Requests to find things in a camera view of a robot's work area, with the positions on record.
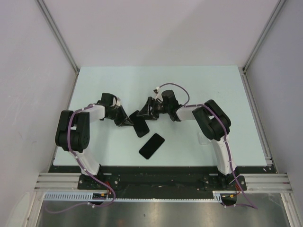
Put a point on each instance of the clear phone case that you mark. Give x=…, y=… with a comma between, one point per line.
x=202, y=139

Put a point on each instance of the right aluminium frame post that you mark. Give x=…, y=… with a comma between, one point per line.
x=265, y=32

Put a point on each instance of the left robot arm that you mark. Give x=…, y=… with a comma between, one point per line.
x=73, y=132

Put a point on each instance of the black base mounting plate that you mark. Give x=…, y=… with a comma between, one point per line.
x=164, y=183

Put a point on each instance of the right aluminium side rail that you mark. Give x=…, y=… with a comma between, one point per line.
x=257, y=119

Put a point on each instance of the left aluminium frame post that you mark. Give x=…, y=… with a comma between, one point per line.
x=57, y=34

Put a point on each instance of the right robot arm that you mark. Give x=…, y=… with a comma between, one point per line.
x=212, y=120

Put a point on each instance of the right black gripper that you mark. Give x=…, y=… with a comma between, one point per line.
x=145, y=110

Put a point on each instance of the front aluminium frame rail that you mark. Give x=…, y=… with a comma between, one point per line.
x=273, y=183

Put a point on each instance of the aluminium frame post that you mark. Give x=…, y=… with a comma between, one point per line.
x=57, y=34
x=265, y=32

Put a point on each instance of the black smartphone on table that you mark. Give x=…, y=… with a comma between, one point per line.
x=151, y=146

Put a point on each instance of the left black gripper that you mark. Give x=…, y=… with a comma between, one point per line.
x=122, y=122

